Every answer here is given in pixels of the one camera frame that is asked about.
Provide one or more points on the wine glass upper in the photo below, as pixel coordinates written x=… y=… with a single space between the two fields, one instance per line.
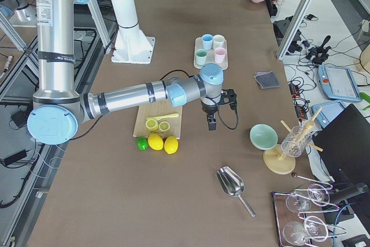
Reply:
x=301 y=200

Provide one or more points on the black wire glass rack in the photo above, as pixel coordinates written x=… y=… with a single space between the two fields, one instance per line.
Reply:
x=283 y=216

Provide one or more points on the lower whole lemon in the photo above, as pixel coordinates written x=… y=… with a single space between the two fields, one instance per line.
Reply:
x=155 y=142

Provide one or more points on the wine glass lower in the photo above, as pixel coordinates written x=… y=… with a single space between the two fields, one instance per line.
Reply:
x=307 y=233

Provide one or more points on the yellow plastic knife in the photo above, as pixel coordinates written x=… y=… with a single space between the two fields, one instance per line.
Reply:
x=157 y=118

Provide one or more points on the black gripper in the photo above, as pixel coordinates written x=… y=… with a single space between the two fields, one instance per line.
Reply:
x=210 y=110

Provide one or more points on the metal ice scoop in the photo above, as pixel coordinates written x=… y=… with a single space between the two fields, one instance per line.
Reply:
x=233 y=185

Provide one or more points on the whole lemon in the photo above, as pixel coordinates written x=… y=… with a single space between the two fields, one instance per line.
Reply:
x=171 y=145
x=155 y=142

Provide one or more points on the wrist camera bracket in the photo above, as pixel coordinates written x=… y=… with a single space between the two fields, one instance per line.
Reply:
x=228 y=97

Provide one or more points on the wooden cup rack stand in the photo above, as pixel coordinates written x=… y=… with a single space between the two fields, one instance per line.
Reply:
x=280 y=163

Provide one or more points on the wine glass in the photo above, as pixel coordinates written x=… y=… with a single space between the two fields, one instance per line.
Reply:
x=307 y=233
x=301 y=200

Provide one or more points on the wooden cutting board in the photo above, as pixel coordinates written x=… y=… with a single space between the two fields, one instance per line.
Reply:
x=158 y=109

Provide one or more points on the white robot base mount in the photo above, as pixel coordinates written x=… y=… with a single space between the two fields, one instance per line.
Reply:
x=132 y=46

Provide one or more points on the upper lemon slice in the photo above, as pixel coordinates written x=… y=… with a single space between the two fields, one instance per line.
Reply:
x=164 y=126

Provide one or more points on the purple cloth under grey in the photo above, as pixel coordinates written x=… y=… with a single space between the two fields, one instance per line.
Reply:
x=263 y=73

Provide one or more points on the lower lemon slice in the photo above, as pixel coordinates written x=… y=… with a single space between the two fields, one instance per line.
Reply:
x=151 y=125

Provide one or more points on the pink plastic cup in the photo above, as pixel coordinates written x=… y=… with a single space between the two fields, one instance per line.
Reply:
x=219 y=54

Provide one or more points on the green plastic bowl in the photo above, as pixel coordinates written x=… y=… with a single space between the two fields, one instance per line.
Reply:
x=263 y=137

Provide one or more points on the lemon slice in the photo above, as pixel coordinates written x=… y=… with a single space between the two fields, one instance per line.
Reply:
x=164 y=126
x=151 y=125

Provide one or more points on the grey folded cloth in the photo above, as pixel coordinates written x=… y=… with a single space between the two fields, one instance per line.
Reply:
x=268 y=81

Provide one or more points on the clear textured glass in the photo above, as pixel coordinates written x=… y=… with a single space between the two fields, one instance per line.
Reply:
x=294 y=144

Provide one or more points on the cream plastic cup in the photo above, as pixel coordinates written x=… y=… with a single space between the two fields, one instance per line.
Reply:
x=218 y=41

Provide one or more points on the black monitor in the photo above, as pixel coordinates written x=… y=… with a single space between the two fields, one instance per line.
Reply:
x=345 y=143

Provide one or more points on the green lime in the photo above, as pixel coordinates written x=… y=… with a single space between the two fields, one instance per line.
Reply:
x=142 y=143

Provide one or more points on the green plastic cup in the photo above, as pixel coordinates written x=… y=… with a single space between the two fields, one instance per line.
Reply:
x=200 y=56

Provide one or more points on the teach pendant tablet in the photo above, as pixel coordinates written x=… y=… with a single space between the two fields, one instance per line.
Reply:
x=338 y=83

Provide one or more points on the upper whole lemon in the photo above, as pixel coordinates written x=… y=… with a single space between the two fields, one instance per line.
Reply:
x=171 y=145

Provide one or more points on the blue plastic cup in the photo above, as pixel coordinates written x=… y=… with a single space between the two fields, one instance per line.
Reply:
x=207 y=41

